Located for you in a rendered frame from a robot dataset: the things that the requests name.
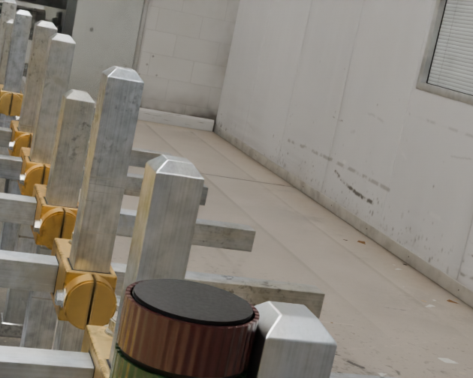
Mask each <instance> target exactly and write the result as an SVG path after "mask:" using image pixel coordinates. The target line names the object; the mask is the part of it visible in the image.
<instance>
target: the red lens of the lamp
mask: <svg viewBox="0 0 473 378"><path fill-rule="evenodd" d="M142 281H147V280H140V281H138V282H134V283H132V284H130V285H129V286H128V287H127V288H126V290H125V297H124V302H123V306H122V313H121V317H120V321H119V329H118V333H117V338H116V340H117V344H118V345H119V347H120V348H121V349H122V350H123V351H124V352H125V353H127V354H128V355H129V356H130V357H132V358H133V359H136V360H138V361H139V362H142V363H144V364H146V365H148V366H151V367H154V368H157V369H159V370H163V371H167V372H171V373H174V374H181V375H186V376H190V377H228V376H233V375H236V374H239V373H241V372H243V371H244V370H245V369H247V368H248V366H249V363H250V359H251V355H252V349H253V346H254V342H255V335H256V331H257V328H258V322H259V318H260V314H259V312H258V310H257V308H256V307H255V306H254V305H252V304H251V303H249V302H248V301H247V302H248V303H249V304H250V305H251V307H252V309H253V313H255V316H254V315H253V316H254V319H253V320H252V321H251V322H248V323H246V322H245V324H244V323H243V324H242V323H241V324H239V325H238V324H237V325H232V326H227V325H226V326H212V325H198V324H195V323H194V322H193V323H190V322H184V321H183V320H176V319H174V318H173V319H171V318H169V317H166V316H164V315H163V314H159V313H155V312H153V311H151V310H148V309H147V308H146V307H143V305H142V306H141V305H140V303H139V302H138V303H137V302H136V300H134V299H135V298H134V297H133V294H132V292H131V291H133V289H134V288H132V287H135V285H137V284H138V283H139V282H142ZM131 288H132V289H131Z"/></svg>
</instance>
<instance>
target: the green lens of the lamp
mask: <svg viewBox="0 0 473 378"><path fill-rule="evenodd" d="M248 369H249V367H248V368H247V369H245V370H244V371H243V372H242V373H241V374H240V375H239V376H237V377H235V378H246V377H247V373H248ZM109 378H171V377H168V376H163V375H160V374H157V373H153V372H151V371H149V370H146V369H144V368H142V367H140V366H138V365H136V364H135V363H133V362H132V361H130V360H129V359H127V358H126V357H125V356H124V355H123V353H122V351H121V349H120V347H119V345H118V344H117V341H116V345H115V349H114V353H113V360H112V364H111V369H110V376H109Z"/></svg>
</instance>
